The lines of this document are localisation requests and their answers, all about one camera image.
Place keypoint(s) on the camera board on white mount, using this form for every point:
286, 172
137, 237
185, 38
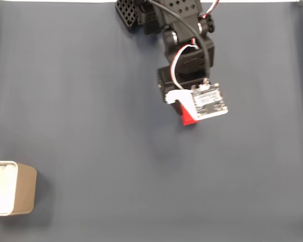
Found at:
207, 103

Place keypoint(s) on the white padding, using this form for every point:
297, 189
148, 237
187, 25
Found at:
1, 186

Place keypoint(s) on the beige box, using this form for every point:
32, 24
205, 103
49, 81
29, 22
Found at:
25, 189

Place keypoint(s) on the red cube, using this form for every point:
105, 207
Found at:
187, 120

